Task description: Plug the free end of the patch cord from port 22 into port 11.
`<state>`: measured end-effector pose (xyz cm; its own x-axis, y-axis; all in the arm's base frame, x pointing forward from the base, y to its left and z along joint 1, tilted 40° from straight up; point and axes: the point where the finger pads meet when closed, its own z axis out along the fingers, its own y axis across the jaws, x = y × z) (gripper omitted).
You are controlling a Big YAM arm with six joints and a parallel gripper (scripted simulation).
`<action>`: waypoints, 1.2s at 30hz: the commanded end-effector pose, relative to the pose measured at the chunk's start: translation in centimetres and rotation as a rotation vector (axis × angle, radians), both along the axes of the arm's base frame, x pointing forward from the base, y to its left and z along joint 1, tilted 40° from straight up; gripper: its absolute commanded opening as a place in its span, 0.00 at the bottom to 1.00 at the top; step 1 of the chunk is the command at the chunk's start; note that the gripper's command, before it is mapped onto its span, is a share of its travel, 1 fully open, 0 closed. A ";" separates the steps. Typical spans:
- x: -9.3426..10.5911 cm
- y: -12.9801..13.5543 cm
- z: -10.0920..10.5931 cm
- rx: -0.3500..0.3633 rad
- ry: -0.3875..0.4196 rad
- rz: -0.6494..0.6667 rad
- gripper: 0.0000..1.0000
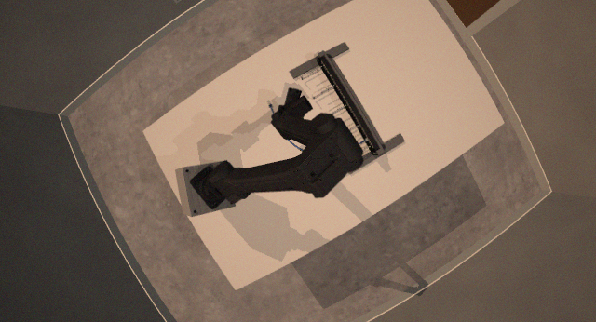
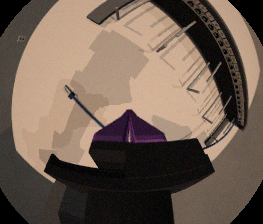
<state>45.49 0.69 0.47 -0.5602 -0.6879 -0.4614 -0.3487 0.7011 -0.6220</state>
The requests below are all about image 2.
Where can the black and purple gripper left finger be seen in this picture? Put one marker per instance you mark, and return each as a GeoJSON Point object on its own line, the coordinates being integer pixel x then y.
{"type": "Point", "coordinates": [118, 130]}

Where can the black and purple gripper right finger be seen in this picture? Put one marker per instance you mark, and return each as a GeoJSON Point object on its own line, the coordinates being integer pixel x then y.
{"type": "Point", "coordinates": [142, 131]}

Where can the black patch panel rack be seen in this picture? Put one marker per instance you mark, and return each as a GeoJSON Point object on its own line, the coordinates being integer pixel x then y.
{"type": "Point", "coordinates": [206, 26]}

